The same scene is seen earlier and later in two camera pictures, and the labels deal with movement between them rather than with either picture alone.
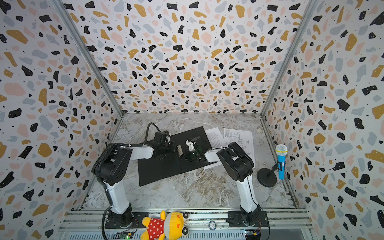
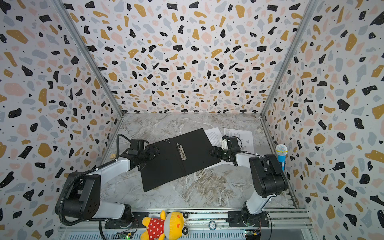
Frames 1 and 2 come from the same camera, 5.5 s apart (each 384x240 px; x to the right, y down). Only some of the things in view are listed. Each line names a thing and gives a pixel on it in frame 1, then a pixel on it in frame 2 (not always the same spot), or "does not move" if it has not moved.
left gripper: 171,146 to 151,154
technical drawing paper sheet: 244,138 does not move
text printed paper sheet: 215,138 does not move
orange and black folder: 173,161 does not move
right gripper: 190,151 to 217,152
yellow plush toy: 170,227 does not move
